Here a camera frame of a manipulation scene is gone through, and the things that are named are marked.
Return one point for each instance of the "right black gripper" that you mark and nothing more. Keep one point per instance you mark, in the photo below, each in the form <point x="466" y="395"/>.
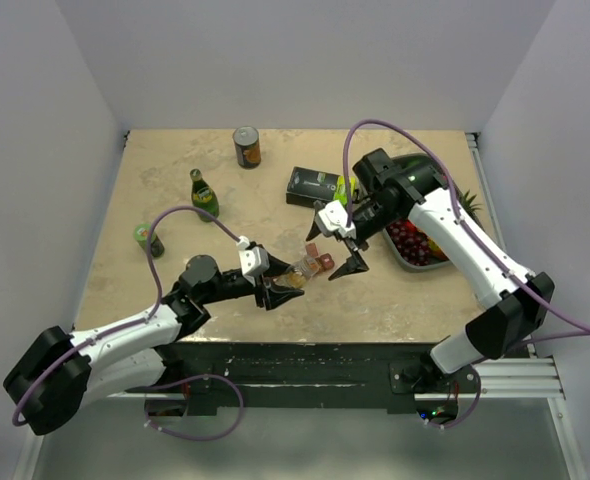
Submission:
<point x="353" y="264"/>

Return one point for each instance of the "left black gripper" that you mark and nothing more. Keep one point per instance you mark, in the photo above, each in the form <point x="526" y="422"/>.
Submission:
<point x="273" y="295"/>

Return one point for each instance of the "clear pill jar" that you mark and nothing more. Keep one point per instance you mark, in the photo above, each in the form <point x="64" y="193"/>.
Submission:
<point x="301" y="272"/>

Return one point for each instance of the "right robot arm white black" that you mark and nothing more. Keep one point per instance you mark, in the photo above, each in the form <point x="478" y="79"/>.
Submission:
<point x="412" y="188"/>

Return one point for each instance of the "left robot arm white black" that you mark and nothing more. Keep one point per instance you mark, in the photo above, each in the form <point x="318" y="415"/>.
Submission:
<point x="60" y="370"/>

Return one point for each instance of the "black green product box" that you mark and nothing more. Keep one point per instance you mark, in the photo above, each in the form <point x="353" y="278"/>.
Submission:
<point x="307" y="186"/>

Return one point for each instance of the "dark red grapes bunch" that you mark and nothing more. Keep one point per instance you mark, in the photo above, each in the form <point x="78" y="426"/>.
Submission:
<point x="411" y="244"/>

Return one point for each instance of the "green lime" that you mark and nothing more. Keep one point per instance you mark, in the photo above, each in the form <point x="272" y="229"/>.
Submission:
<point x="413" y="161"/>

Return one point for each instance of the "green glass bottle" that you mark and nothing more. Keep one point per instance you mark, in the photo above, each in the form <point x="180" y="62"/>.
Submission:
<point x="203" y="197"/>

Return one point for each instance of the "grey fruit tray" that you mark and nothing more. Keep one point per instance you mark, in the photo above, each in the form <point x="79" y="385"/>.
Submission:
<point x="438" y="259"/>

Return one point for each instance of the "orange labelled tin can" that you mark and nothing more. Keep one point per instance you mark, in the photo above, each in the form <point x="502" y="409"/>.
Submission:
<point x="247" y="147"/>

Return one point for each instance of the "small pineapple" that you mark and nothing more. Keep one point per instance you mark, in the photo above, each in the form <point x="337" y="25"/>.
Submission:
<point x="470" y="204"/>

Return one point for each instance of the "small green lidded jar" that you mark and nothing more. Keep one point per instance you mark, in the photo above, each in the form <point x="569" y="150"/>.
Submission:
<point x="145" y="238"/>

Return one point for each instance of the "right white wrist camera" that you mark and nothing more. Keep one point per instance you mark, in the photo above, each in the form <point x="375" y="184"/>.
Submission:
<point x="332" y="221"/>

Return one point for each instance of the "black mounting base plate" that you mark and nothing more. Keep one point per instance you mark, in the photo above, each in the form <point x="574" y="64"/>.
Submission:
<point x="381" y="376"/>

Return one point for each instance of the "aluminium frame rail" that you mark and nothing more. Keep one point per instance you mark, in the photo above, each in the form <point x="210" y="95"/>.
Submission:
<point x="512" y="378"/>

